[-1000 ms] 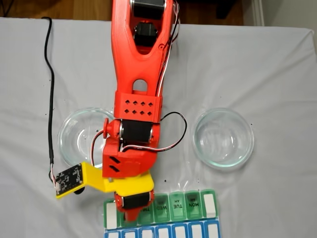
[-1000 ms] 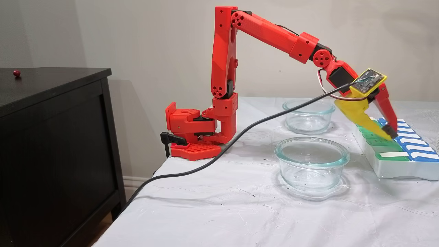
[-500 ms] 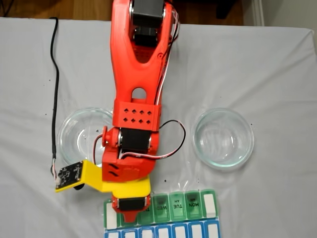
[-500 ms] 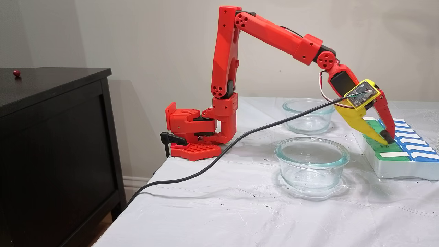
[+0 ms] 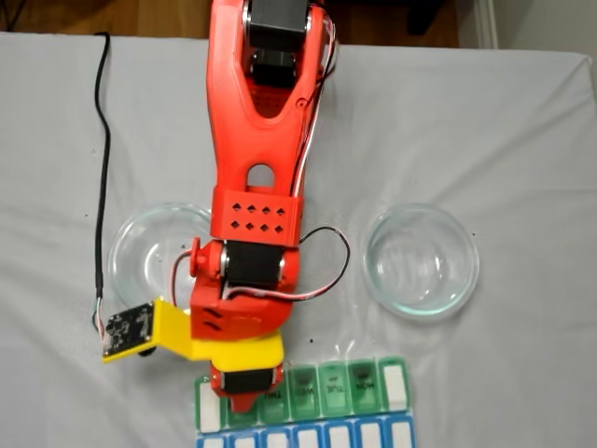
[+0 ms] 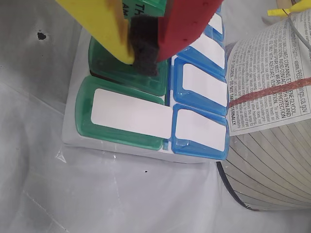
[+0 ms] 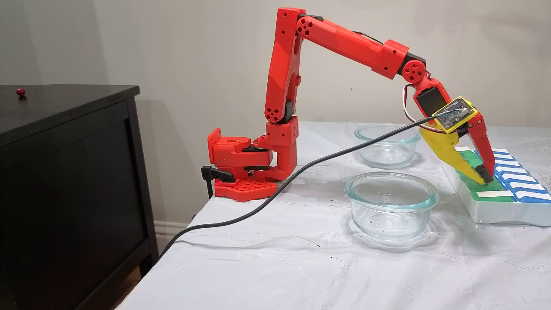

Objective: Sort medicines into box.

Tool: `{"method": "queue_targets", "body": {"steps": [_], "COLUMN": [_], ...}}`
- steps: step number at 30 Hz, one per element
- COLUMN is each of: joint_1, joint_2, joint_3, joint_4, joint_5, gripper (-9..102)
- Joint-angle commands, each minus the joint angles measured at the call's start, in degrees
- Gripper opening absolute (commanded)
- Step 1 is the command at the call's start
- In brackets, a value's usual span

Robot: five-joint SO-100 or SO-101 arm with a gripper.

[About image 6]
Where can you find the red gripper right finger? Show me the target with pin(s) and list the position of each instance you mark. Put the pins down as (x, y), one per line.
(187, 24)

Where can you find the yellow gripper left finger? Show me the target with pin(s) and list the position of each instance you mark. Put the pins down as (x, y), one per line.
(97, 21)

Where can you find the weekly pill organizer box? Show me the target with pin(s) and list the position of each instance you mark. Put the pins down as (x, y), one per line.
(131, 116)

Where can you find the brown rubber band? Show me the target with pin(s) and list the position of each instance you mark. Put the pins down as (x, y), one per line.
(267, 93)

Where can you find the printed label cylindrical container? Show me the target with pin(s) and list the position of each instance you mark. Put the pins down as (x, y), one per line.
(267, 157)

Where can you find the white table cover sheet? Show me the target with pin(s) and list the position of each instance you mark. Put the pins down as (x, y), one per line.
(73, 189)

